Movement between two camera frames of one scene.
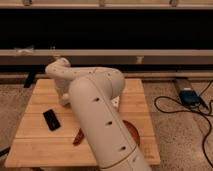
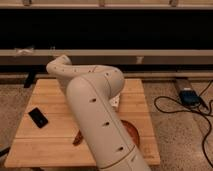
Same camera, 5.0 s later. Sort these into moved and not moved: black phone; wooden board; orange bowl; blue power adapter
Moved: black phone
Not moved: orange bowl; wooden board; blue power adapter
